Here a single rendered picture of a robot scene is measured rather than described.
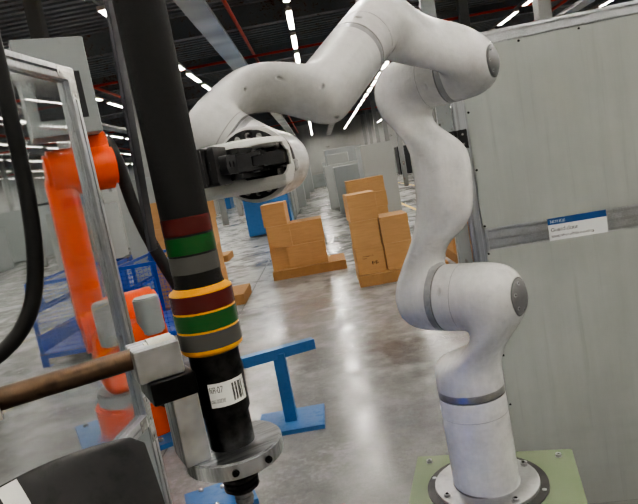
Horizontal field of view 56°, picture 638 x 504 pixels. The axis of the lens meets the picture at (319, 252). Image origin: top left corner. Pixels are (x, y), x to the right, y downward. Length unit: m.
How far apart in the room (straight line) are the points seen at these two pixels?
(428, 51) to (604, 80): 1.37
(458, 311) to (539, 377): 1.39
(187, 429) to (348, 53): 0.58
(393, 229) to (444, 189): 6.96
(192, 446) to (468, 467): 0.79
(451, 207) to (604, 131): 1.33
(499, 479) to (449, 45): 0.74
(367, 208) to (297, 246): 2.09
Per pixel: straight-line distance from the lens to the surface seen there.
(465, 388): 1.08
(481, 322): 1.01
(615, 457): 2.60
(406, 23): 0.99
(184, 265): 0.40
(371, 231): 7.95
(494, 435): 1.13
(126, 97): 0.42
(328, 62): 0.83
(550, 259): 2.29
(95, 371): 0.40
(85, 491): 0.58
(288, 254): 9.68
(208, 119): 0.73
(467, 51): 1.02
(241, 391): 0.42
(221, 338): 0.40
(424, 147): 1.05
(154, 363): 0.40
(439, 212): 1.04
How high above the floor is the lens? 1.64
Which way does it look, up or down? 8 degrees down
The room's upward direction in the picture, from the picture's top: 10 degrees counter-clockwise
